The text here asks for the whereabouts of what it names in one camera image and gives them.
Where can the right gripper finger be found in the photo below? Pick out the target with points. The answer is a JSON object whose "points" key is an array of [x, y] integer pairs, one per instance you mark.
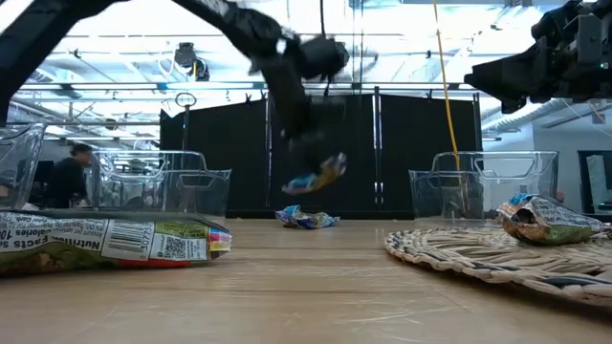
{"points": [[516, 76], [511, 105]]}

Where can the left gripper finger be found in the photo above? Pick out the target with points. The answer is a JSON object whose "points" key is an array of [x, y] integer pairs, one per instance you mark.
{"points": [[325, 148], [301, 153]]}

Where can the blue Quaker Chewy granola bar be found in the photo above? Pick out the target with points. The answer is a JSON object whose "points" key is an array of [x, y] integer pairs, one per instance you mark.
{"points": [[306, 220], [311, 181]]}

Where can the green blue granola bar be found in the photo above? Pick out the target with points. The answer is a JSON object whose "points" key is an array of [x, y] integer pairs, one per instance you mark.
{"points": [[550, 224]]}

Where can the round woven straw mat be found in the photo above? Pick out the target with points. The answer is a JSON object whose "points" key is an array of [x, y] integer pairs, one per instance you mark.
{"points": [[478, 258]]}

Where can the green Nature Valley granola bar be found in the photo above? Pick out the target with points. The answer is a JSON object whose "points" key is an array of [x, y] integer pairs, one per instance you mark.
{"points": [[95, 239]]}

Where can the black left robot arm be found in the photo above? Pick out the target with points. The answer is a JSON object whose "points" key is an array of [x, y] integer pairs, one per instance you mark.
{"points": [[229, 19]]}

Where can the black partition panel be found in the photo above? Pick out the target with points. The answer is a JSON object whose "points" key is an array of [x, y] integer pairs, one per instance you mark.
{"points": [[421, 134], [358, 157], [225, 157]]}

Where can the clear plastic bin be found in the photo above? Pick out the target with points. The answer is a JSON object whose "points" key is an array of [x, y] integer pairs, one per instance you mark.
{"points": [[478, 191], [158, 191], [19, 162]]}

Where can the dark framed door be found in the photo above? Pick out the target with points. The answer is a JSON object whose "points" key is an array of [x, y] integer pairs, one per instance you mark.
{"points": [[597, 181]]}

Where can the person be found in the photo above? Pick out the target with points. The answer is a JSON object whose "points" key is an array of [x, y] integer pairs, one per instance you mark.
{"points": [[67, 181]]}

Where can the white ceiling duct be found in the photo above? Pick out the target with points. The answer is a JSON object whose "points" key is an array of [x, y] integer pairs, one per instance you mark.
{"points": [[521, 119]]}

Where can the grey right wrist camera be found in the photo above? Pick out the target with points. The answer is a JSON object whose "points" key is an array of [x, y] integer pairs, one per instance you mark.
{"points": [[589, 40]]}

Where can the horizontal metal rail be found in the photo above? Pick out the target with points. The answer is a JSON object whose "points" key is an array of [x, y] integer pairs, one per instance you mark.
{"points": [[215, 86]]}

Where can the black ceiling camera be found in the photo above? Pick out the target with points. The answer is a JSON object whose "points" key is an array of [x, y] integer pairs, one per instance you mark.
{"points": [[185, 55]]}

